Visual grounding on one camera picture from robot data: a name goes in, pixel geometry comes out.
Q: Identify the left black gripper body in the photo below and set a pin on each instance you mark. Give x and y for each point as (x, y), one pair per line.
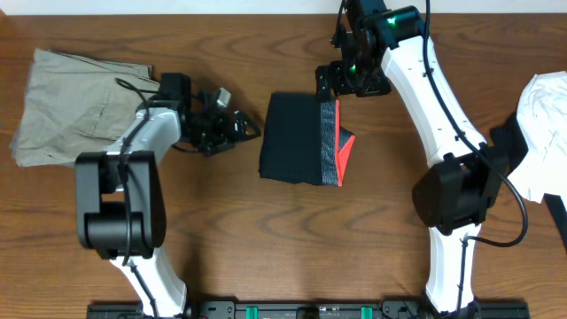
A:
(209, 134)

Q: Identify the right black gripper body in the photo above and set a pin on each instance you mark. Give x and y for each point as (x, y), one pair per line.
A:
(360, 79)

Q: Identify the black leggings red waistband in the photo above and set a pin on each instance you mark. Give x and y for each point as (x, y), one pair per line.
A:
(304, 141)

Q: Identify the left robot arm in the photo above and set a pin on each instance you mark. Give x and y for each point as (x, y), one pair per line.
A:
(121, 215)

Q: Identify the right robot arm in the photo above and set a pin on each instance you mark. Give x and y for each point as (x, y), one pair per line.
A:
(384, 50)

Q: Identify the folded khaki trousers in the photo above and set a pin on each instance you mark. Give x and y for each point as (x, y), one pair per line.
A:
(72, 104)

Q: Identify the black and white garment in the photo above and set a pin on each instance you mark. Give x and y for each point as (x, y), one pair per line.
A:
(534, 137)

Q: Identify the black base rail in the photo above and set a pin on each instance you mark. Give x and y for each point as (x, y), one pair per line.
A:
(389, 309)

